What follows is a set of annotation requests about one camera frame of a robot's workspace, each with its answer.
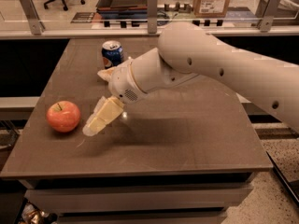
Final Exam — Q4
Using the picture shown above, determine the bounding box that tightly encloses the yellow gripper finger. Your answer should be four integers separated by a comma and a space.
97, 67, 115, 82
82, 96, 124, 136

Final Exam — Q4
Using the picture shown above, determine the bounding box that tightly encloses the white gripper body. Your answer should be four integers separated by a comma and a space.
108, 59, 147, 104

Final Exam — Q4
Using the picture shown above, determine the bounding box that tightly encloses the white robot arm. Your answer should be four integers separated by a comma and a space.
83, 22, 299, 136

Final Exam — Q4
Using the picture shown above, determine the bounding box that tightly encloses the red apple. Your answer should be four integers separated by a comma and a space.
46, 101, 80, 133

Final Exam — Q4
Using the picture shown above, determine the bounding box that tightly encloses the blue Pepsi can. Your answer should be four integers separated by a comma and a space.
101, 40, 124, 69

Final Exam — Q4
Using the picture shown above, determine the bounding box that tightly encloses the grey drawer cabinet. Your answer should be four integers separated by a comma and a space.
25, 179, 253, 224

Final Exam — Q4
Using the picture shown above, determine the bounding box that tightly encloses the cardboard box with label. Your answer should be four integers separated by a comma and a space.
192, 0, 230, 18

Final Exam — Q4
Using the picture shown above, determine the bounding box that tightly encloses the left metal railing post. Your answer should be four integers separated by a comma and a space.
19, 0, 45, 35

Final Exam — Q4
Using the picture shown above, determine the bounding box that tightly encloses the metal railing post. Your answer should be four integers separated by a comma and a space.
147, 0, 158, 34
257, 0, 281, 33
19, 0, 45, 35

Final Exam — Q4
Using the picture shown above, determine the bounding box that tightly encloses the middle metal railing post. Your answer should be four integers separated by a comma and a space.
147, 0, 158, 34

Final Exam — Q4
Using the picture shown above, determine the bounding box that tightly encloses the right metal railing post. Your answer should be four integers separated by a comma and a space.
257, 0, 281, 33

